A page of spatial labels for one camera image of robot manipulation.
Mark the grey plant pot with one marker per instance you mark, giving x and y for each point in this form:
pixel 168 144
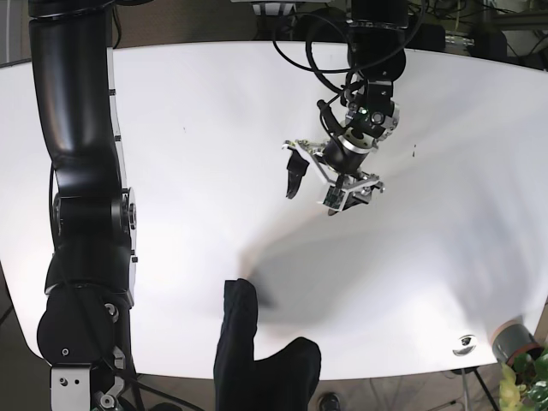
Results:
pixel 512 339

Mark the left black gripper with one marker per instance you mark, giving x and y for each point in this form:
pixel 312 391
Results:
pixel 338 161

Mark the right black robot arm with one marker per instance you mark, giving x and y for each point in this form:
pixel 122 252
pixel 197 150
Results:
pixel 84 332

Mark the green potted plant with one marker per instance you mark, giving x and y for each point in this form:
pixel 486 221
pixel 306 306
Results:
pixel 524 385

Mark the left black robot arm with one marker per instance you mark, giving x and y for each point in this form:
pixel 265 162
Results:
pixel 362 112

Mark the right silver table grommet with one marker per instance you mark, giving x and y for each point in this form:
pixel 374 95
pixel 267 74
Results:
pixel 465 345

